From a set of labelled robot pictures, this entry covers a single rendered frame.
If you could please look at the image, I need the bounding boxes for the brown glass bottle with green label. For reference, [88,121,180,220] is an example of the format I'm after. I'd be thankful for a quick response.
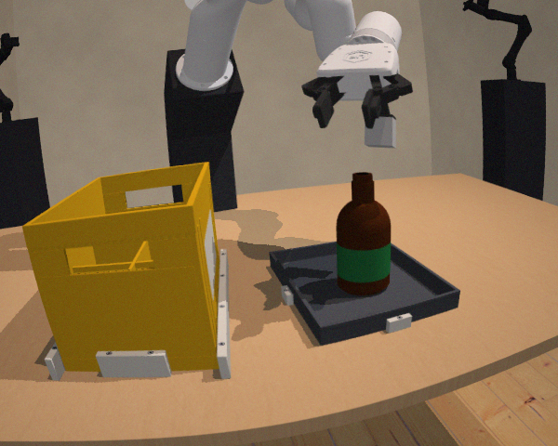
[336,172,392,295]

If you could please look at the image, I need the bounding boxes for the yellow crate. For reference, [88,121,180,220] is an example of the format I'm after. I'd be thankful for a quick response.
[22,162,219,372]

